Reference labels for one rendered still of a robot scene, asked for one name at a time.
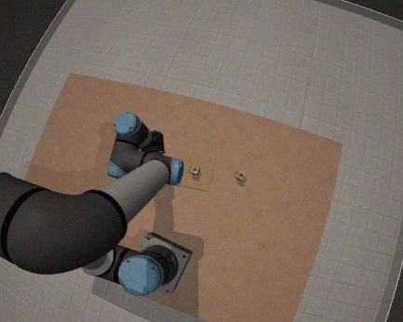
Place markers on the tan block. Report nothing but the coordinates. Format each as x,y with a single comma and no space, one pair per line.
195,170
241,175

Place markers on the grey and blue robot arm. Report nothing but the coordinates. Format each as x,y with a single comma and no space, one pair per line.
47,232

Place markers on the tan flat mat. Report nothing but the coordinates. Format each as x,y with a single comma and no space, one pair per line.
206,165

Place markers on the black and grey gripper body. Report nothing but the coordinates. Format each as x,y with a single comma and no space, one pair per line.
154,145

